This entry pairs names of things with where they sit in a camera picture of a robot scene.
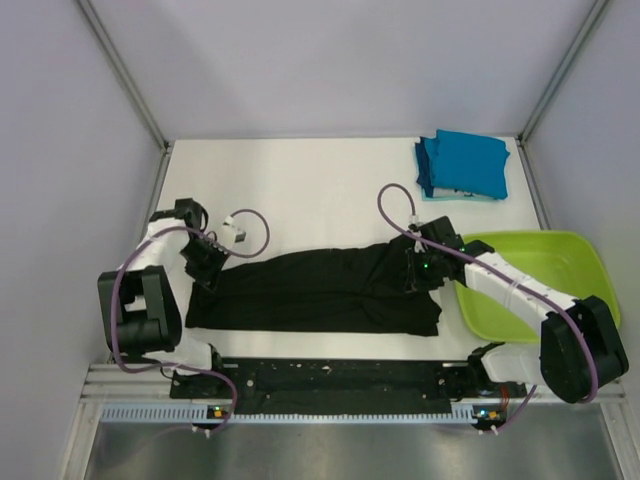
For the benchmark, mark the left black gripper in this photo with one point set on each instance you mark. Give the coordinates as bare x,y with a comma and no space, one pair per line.
208,277

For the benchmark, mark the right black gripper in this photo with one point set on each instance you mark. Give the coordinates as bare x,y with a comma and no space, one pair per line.
415,282

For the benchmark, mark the black t shirt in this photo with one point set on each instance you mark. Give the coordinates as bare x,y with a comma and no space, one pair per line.
353,290

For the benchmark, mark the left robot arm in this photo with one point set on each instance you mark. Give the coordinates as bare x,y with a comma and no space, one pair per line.
144,303

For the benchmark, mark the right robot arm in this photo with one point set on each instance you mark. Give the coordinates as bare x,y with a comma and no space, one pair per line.
541,297

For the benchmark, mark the light teal folded shirt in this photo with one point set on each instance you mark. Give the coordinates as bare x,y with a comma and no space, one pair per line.
438,194

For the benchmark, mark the dark blue folded shirt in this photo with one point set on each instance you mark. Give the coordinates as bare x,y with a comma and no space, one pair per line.
422,165

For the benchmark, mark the top blue folded shirt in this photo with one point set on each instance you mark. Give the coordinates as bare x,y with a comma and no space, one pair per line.
469,163

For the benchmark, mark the green plastic basin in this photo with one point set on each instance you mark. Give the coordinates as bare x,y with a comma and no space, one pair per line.
562,260

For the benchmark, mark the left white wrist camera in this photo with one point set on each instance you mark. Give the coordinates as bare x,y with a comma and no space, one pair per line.
230,234

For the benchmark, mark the left aluminium frame post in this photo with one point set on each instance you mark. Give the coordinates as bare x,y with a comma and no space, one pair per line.
121,72

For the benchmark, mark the aluminium frame post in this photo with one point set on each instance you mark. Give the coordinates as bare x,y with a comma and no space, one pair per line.
121,72
578,44

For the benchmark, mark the light blue cable duct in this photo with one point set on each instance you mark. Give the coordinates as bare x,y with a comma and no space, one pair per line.
209,415

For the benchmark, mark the right aluminium frame post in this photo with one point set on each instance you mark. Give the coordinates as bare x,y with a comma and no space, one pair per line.
578,44

